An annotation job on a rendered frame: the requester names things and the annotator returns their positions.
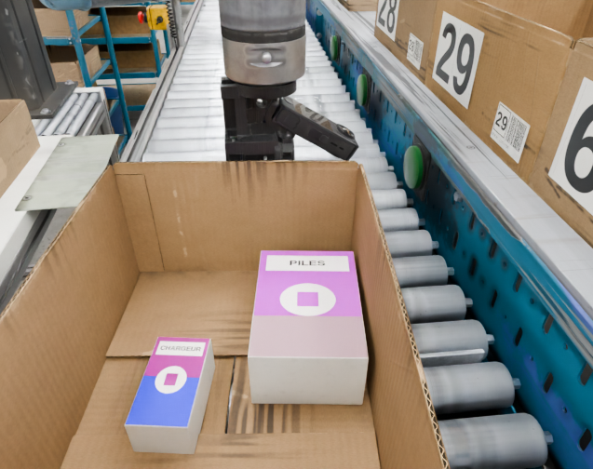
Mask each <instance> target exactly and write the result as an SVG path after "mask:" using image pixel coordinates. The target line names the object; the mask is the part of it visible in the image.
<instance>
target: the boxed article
mask: <svg viewBox="0 0 593 469"><path fill-rule="evenodd" d="M214 370H215V362H214V356H213V350H212V344H211V339H204V338H178V337H158V338H157V340H156V343H155V347H154V350H153V352H152V354H151V357H150V359H149V362H148V365H147V367H146V370H145V372H144V374H143V377H142V381H141V384H140V386H139V389H138V392H137V394H136V396H135V398H134V401H133V404H132V406H131V409H130V412H129V414H128V417H127V420H126V423H125V428H126V431H127V433H128V438H129V440H130V443H131V446H132V447H133V450H134V451H139V452H160V453H180V454H194V453H195V446H196V442H197V439H198V435H199V434H200V431H201V426H202V422H203V419H204V414H205V410H206V406H207V402H208V398H209V390H210V386H211V383H212V378H213V374H214Z"/></svg>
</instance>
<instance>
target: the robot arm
mask: <svg viewBox="0 0 593 469"><path fill-rule="evenodd" d="M40 1H41V2H42V3H43V4H44V5H45V6H46V7H48V8H51V9H53V10H74V9H78V10H81V11H88V10H90V9H91V8H94V7H110V6H119V5H127V4H137V3H145V2H152V1H155V2H162V1H170V0H40ZM218 1H219V11H220V23H221V32H222V52H223V62H224V73H225V75H226V76H222V77H221V85H220V89H221V98H222V107H223V118H224V127H225V130H224V148H225V158H226V161H234V160H295V150H294V139H293V138H294V137H295V135H297V136H299V137H301V138H303V139H305V140H307V141H309V142H311V143H313V144H314V145H316V146H318V147H320V148H322V149H323V150H325V151H327V152H328V153H330V154H331V155H333V156H335V157H338V158H341V159H343V160H350V159H351V157H352V156H353V155H354V153H355V152H356V151H357V149H358V147H359V146H358V144H357V141H356V139H355V134H354V133H353V132H352V131H351V130H350V129H348V128H347V127H345V126H343V125H341V124H336V123H334V122H333V121H331V120H329V119H328V118H326V117H325V116H323V115H321V114H319V113H317V112H315V111H313V110H312V109H310V108H308V107H306V106H305V105H303V104H301V103H299V102H298V101H296V100H294V99H292V98H291V97H289V95H291V94H293V93H294V92H296V90H297V80H298V79H299V78H301V77H303V76H304V74H305V45H306V33H305V20H306V0H218ZM230 137H233V138H230Z"/></svg>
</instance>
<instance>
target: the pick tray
mask: <svg viewBox="0 0 593 469"><path fill-rule="evenodd" d="M39 148H40V143H39V140H38V138H37V135H36V132H35V129H34V124H33V121H32V119H31V117H30V114H29V111H28V108H27V105H26V103H25V100H22V99H12V100H0V198H1V197H2V196H3V195H4V193H5V192H6V191H7V189H8V188H9V186H10V185H11V184H12V182H13V181H14V180H15V179H16V178H17V177H18V176H19V174H20V173H21V171H22V170H23V169H24V168H25V166H26V165H27V164H28V162H29V161H30V160H31V158H32V157H33V156H34V154H35V153H36V152H37V150H38V149H39Z"/></svg>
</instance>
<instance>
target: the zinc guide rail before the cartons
mask: <svg viewBox="0 0 593 469"><path fill-rule="evenodd" d="M320 1H321V2H322V3H323V4H324V6H325V7H326V8H327V9H328V10H329V11H330V13H331V14H332V15H333V16H334V17H335V19H336V20H337V21H339V22H340V24H341V25H342V26H343V27H344V28H345V30H346V31H347V32H348V33H349V34H350V35H351V37H352V38H353V39H354V40H355V41H356V43H357V44H358V45H359V46H360V47H361V49H362V50H363V51H364V52H365V53H366V54H367V56H368V57H369V58H370V59H371V61H372V62H373V63H374V64H375V65H376V66H377V68H378V69H379V70H380V71H381V72H382V73H383V75H384V76H385V77H386V78H387V80H388V81H389V82H390V83H391V84H392V85H393V87H394V88H395V89H396V90H397V91H398V93H399V94H400V95H401V96H402V97H403V99H404V100H405V101H406V102H407V103H408V104H409V105H410V107H411V108H412V109H413V110H414V111H415V112H416V113H417V114H418V115H419V117H420V118H421V119H422V120H423V121H424V122H425V124H426V125H427V126H428V127H429V129H430V130H431V131H432V132H433V133H434V134H435V136H436V137H437V138H438V139H439V140H440V142H441V143H442V144H443V145H444V146H445V148H446V149H447V150H448V151H449V152H450V153H451V155H452V156H453V157H454V158H455V159H456V161H457V162H458V163H459V164H460V165H461V167H462V168H463V169H464V170H465V171H466V173H467V174H468V175H469V176H470V177H471V178H472V180H473V181H474V182H475V183H476V184H477V186H478V187H479V188H480V189H481V190H482V192H483V193H484V194H485V195H487V196H488V198H489V199H490V200H491V201H492V203H493V204H494V205H495V206H496V207H497V208H498V210H499V211H500V212H501V213H502V214H503V216H504V217H505V218H506V219H507V220H508V222H509V223H510V224H511V225H512V226H513V227H514V229H515V230H516V231H517V232H518V233H519V235H520V236H521V237H522V238H523V239H524V241H525V242H526V243H527V244H528V245H529V246H530V248H531V249H532V250H533V251H534V253H535V254H536V255H537V256H538V257H539V258H540V260H541V261H542V262H543V263H544V264H545V265H546V267H547V268H548V269H549V270H550V272H551V273H552V274H553V275H554V276H555V277H556V278H557V279H558V280H559V282H560V283H561V284H562V285H563V286H564V287H565V288H566V290H567V291H568V292H569V293H570V294H571V295H572V297H573V298H574V299H575V300H576V301H577V303H578V304H579V305H580V306H581V307H582V309H583V310H584V311H585V312H586V313H587V315H588V316H589V317H590V318H591V319H592V321H593V248H592V247H591V246H590V245H589V244H588V243H587V242H586V241H585V240H584V239H583V238H581V237H580V236H579V235H578V234H577V233H576V232H575V231H574V230H573V229H572V228H571V227H570V226H569V225H568V224H567V223H566V222H565V221H564V220H563V219H562V218H561V217H560V216H559V215H558V214H557V213H556V212H555V211H554V210H553V209H552V208H551V207H550V206H549V205H547V204H546V203H545V202H544V201H543V200H542V199H541V198H540V197H539V196H538V195H537V194H536V193H535V192H534V191H533V190H532V189H531V188H530V187H529V186H528V185H527V184H526V183H525V182H524V181H523V180H522V179H521V178H520V177H519V176H518V175H517V174H516V173H515V172H513V171H512V170H511V169H510V168H509V167H508V166H507V165H506V164H505V163H504V162H503V161H502V160H501V159H500V158H499V157H498V156H497V155H496V154H495V153H494V152H493V151H492V150H491V149H490V148H489V147H488V146H487V145H486V144H485V143H484V142H483V141H482V140H481V139H479V138H478V137H477V136H476V135H475V134H474V133H473V132H472V131H471V130H470V129H469V128H468V127H467V126H466V125H465V124H464V123H463V122H462V121H461V120H460V119H459V118H458V117H457V116H456V115H455V114H454V113H453V112H452V111H451V110H450V109H449V108H448V107H447V106H445V105H444V104H443V103H442V102H441V101H440V100H439V99H438V98H437V97H436V96H435V95H434V94H433V93H432V92H431V91H430V90H429V89H428V88H427V87H426V86H425V85H424V84H423V83H422V82H421V81H420V80H419V79H418V78H417V77H416V76H415V75H414V74H413V73H411V72H410V71H409V70H408V69H407V68H406V67H405V66H404V65H403V64H402V63H401V62H400V61H399V60H398V59H397V58H396V57H395V56H394V55H393V54H392V53H391V52H390V51H389V50H388V49H387V48H386V47H385V46H384V45H383V44H382V43H381V42H380V41H379V40H377V39H376V38H375V37H374V36H373V35H372V34H371V33H370V32H369V31H368V30H367V29H366V28H365V27H364V26H363V25H362V24H361V23H360V22H359V21H358V20H357V19H356V18H355V17H354V16H353V15H352V14H351V13H350V12H349V11H348V10H347V9H346V8H345V7H343V6H342V5H341V4H340V3H339V2H338V1H337V0H320Z"/></svg>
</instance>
